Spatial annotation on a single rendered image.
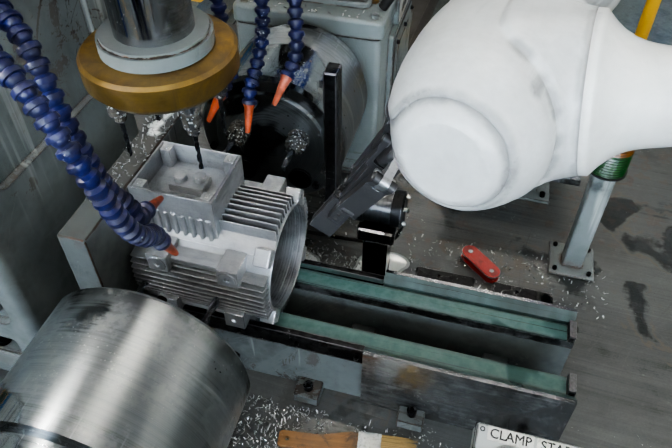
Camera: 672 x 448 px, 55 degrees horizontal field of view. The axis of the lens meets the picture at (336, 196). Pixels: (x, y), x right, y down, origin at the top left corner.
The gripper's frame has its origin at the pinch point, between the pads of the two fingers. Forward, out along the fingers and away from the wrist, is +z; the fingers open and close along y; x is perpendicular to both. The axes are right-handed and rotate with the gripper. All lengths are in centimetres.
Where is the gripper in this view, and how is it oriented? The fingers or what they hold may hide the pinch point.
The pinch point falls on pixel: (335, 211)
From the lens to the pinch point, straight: 75.0
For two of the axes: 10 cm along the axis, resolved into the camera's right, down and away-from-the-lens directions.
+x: 8.3, 5.2, 1.8
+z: -4.8, 5.4, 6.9
